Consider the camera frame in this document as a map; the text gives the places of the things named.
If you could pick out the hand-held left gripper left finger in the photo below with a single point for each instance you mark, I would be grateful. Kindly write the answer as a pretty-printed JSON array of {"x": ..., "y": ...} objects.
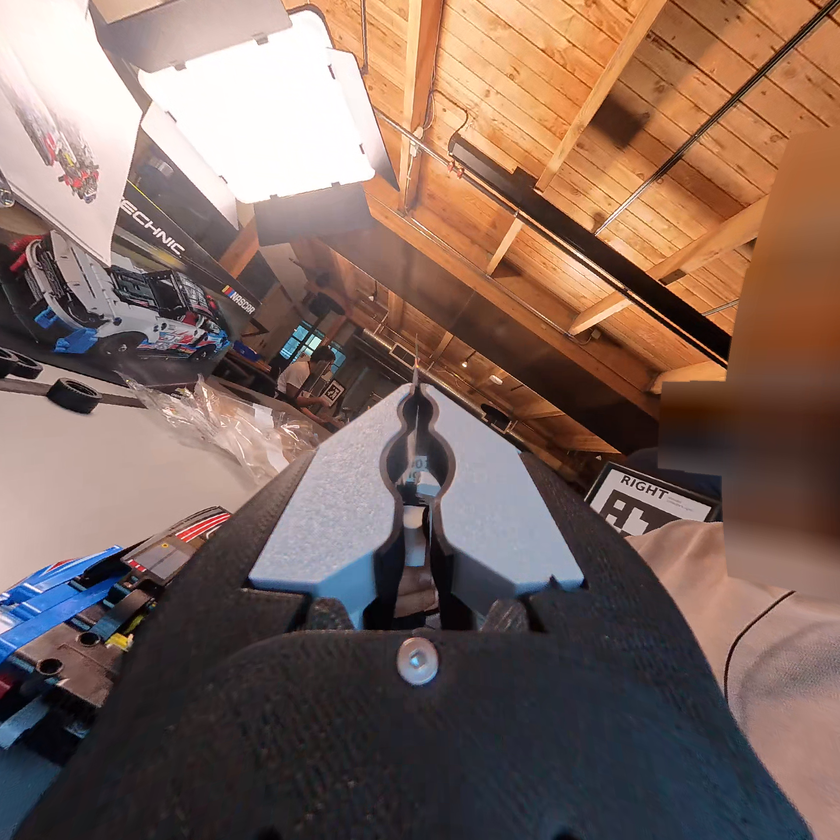
[{"x": 328, "y": 518}]

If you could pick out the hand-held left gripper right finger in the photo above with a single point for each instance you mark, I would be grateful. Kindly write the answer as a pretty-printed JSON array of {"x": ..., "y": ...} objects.
[{"x": 512, "y": 518}]

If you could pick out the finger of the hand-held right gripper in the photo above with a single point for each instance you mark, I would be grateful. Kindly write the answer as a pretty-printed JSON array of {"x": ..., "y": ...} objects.
[{"x": 415, "y": 535}]

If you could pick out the clear plastic bag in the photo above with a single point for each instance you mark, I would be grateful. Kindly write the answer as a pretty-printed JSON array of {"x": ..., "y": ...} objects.
[
  {"x": 416, "y": 374},
  {"x": 190, "y": 413},
  {"x": 282, "y": 439}
]

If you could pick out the lego race car model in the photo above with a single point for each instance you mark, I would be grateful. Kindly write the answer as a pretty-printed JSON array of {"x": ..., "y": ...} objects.
[{"x": 98, "y": 610}]

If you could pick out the black rubber lego tire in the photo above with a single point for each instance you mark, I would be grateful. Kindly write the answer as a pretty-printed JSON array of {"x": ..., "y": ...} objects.
[
  {"x": 26, "y": 367},
  {"x": 6, "y": 361},
  {"x": 74, "y": 396}
]

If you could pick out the lego set box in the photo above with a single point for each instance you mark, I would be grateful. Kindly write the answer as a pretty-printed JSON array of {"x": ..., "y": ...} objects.
[{"x": 131, "y": 295}]

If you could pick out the lego instruction booklet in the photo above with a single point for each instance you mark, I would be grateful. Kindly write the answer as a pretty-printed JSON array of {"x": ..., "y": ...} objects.
[{"x": 59, "y": 131}]

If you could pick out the person's right hand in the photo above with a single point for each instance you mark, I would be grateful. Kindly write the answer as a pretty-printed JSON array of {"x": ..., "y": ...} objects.
[{"x": 417, "y": 587}]

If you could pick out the crumpled clear plastic bag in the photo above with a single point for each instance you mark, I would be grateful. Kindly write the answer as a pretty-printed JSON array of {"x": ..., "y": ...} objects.
[
  {"x": 282, "y": 439},
  {"x": 190, "y": 413}
]

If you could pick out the small marker sign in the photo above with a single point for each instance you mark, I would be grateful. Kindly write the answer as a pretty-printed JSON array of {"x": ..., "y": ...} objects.
[{"x": 333, "y": 392}]

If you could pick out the framed marker sign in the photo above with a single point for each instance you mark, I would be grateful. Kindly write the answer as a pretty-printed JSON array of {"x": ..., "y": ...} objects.
[{"x": 649, "y": 502}]

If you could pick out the person's torso in beige hoodie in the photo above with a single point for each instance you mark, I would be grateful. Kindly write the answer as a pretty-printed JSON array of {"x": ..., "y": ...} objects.
[{"x": 754, "y": 689}]

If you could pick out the studio light panel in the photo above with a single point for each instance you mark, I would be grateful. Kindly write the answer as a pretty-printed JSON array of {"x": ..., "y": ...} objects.
[{"x": 256, "y": 111}]

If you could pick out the black ceiling rail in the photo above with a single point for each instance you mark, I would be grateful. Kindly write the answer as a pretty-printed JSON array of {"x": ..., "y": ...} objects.
[{"x": 590, "y": 249}]

